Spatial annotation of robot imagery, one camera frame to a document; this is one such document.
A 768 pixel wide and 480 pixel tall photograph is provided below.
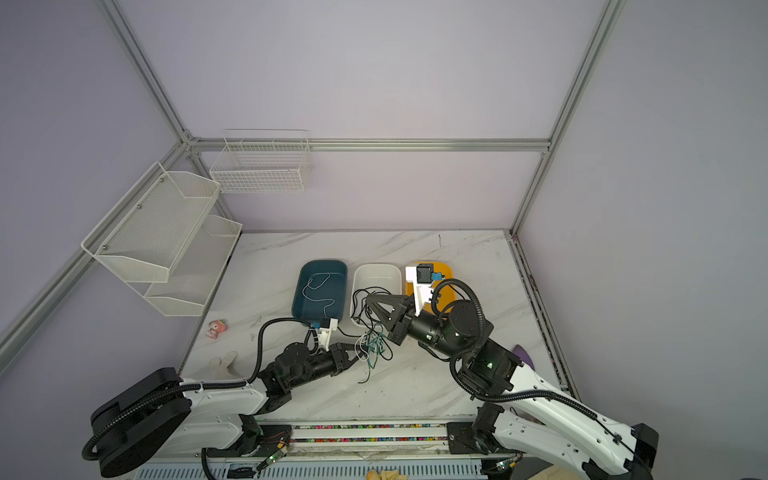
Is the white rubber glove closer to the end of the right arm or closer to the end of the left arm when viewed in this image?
the end of the left arm

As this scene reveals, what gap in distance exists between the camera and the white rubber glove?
846 millimetres

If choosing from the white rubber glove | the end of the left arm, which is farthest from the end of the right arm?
the white rubber glove
